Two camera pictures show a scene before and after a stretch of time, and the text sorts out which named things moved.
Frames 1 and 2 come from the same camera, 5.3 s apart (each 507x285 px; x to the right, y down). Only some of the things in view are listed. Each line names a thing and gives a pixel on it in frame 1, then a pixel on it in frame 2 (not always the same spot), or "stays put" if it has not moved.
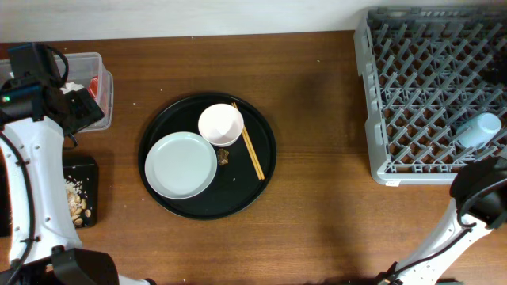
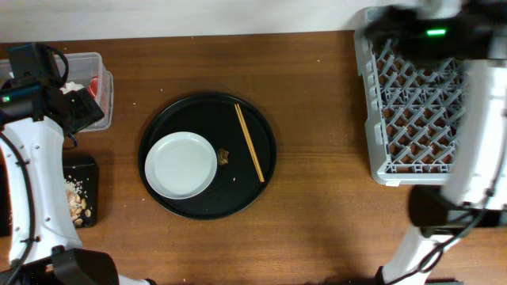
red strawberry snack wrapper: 93,88 stays put
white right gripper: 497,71 to 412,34
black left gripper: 89,111 stays put
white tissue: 71,86 stays put
